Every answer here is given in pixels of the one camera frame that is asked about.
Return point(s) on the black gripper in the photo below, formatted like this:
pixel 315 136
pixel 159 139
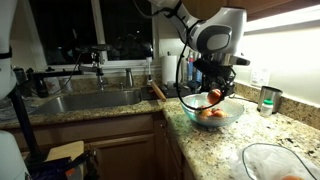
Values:
pixel 215 76

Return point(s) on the orange fruit with sticker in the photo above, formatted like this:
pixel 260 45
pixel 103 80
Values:
pixel 214 96

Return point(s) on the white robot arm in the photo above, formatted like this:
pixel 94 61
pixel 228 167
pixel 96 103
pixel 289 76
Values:
pixel 216 39

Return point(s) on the orange fruit in bowl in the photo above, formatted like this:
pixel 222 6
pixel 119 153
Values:
pixel 206 113

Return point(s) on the light blue glass bowl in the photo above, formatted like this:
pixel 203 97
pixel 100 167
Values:
pixel 195 103

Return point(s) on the clear mesh produce bag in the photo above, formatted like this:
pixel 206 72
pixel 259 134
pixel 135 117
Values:
pixel 262 161

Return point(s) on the yellow orange fruit in bag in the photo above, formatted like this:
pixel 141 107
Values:
pixel 291 177

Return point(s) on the blue spray bottle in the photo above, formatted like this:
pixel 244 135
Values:
pixel 190 67

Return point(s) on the stainless steel cup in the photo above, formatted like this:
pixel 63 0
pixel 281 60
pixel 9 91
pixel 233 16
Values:
pixel 270 93

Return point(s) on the paper towel roll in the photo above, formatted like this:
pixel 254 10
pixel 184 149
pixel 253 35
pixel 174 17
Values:
pixel 169 64

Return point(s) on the small green lid bottle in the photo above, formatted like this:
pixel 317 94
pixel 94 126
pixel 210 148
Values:
pixel 266 108

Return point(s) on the wooden upper cabinets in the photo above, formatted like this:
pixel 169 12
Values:
pixel 256 9

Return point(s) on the wooden cabinets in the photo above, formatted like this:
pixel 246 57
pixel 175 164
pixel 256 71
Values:
pixel 256 9
pixel 130 147

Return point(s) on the wooden lower cabinets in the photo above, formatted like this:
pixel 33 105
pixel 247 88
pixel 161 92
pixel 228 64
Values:
pixel 130 147

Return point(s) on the under cabinet light bar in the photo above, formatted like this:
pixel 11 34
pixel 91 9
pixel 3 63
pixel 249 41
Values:
pixel 296 17

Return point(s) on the chrome kitchen faucet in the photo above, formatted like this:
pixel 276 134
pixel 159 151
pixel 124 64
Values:
pixel 96 68

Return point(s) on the stainless steel sink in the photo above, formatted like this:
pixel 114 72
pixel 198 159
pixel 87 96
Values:
pixel 68 103

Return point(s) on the white wall outlet plate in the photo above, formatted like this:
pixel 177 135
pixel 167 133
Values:
pixel 260 77

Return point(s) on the black camera stand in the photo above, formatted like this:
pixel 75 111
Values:
pixel 36 156

